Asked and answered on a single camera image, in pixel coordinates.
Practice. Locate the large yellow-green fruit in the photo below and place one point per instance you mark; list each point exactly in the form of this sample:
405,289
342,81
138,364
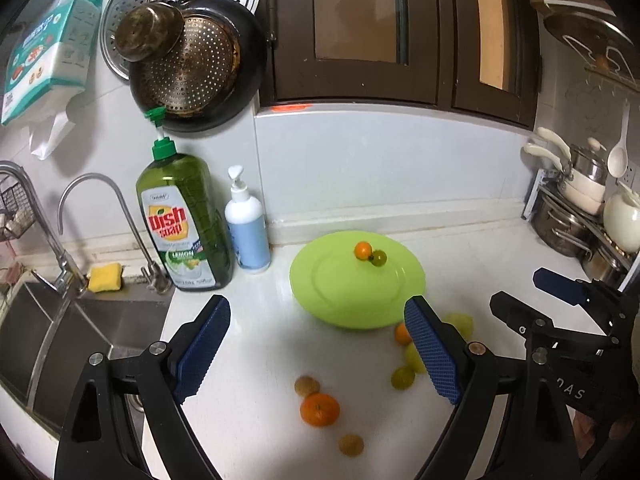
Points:
413,360

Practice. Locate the white ceramic pot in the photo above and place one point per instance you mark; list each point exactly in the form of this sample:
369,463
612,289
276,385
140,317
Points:
621,218

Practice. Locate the large orange mandarin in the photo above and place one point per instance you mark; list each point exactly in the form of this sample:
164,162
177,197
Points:
320,410

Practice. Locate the steel pot on rack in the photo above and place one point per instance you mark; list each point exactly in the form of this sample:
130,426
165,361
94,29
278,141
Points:
560,229

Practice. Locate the perforated brass strainer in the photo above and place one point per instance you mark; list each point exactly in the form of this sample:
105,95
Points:
199,71

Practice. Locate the green dish soap bottle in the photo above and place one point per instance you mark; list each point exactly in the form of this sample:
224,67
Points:
176,200

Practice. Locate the white pan with handles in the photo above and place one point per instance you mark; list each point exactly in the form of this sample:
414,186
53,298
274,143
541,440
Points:
585,192

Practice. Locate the white ladle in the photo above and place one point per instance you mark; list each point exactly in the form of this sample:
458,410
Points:
618,155

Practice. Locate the small orange near plate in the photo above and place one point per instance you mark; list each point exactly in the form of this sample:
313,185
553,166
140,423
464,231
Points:
401,335

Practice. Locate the steel pot with lid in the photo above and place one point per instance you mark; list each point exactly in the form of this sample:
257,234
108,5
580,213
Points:
588,160

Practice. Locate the white blue pump bottle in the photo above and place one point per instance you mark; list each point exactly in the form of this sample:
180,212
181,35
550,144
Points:
246,221

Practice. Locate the black frying pan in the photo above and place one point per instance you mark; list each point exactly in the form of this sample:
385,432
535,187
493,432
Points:
253,60

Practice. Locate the small brass saucepan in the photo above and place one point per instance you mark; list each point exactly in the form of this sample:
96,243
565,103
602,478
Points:
149,31

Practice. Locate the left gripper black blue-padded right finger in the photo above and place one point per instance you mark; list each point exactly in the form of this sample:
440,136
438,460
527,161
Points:
535,439

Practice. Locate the teal white paper pack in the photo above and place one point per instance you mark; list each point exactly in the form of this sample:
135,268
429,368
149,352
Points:
47,69

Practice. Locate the yellow-green round fruit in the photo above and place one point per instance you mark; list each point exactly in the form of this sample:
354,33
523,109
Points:
463,323

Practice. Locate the dark brown window frame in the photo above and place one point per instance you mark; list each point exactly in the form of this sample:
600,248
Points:
479,57

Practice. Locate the small orange on plate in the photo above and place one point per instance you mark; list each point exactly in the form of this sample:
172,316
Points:
363,251

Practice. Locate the brown fruit beside mandarin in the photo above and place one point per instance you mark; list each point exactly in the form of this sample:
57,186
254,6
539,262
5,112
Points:
306,386

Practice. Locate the yellow sponge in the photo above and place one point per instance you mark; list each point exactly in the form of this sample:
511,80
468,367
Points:
107,278

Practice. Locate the steel sink basin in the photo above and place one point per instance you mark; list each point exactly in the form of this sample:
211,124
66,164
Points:
47,340

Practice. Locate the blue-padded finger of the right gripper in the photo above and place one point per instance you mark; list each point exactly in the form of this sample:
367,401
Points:
569,291

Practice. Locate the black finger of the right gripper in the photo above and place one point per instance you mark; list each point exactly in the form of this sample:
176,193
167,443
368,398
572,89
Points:
539,331

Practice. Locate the green plate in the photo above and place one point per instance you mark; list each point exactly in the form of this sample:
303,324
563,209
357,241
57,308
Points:
331,284

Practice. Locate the metal pot rack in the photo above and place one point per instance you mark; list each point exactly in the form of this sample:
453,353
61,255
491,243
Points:
608,262

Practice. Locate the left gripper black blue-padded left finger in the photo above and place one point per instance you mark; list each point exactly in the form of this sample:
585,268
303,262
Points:
98,439

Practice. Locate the hanging round steel lid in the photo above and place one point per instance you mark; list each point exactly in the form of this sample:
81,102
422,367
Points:
602,45

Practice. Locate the wire sink basket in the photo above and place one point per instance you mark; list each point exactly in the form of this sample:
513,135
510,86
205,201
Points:
16,215

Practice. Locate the small green fruit on plate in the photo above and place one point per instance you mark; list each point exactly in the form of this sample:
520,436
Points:
378,257

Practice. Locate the brown round fruit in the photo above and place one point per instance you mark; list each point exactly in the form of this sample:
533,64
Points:
351,445

